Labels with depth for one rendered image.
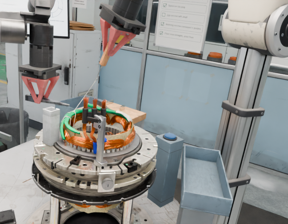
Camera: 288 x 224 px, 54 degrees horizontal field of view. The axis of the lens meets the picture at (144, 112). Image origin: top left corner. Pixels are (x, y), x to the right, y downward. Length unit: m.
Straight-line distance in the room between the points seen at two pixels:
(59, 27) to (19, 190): 1.00
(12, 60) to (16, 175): 2.51
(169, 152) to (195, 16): 2.11
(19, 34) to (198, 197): 0.55
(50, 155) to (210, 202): 0.37
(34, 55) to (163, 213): 0.66
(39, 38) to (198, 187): 0.54
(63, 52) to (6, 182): 2.03
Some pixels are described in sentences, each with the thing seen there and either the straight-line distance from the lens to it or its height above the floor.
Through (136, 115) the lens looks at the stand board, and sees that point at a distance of 1.05.
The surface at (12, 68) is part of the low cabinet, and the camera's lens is 3.62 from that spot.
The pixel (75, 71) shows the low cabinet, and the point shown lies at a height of 0.79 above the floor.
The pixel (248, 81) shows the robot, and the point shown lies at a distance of 0.94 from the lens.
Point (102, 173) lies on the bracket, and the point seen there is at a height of 1.09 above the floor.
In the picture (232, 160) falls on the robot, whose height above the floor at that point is 1.00.
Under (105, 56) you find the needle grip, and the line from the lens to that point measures 0.68.
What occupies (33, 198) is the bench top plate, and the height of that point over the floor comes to 0.78.
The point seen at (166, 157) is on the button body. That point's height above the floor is 0.98.
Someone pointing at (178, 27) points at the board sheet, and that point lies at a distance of 2.96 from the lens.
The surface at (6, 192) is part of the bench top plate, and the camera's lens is 1.13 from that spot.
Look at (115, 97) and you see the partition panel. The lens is 3.44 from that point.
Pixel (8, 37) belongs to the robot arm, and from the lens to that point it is 0.75.
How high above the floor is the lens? 1.42
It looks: 19 degrees down
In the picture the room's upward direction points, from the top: 7 degrees clockwise
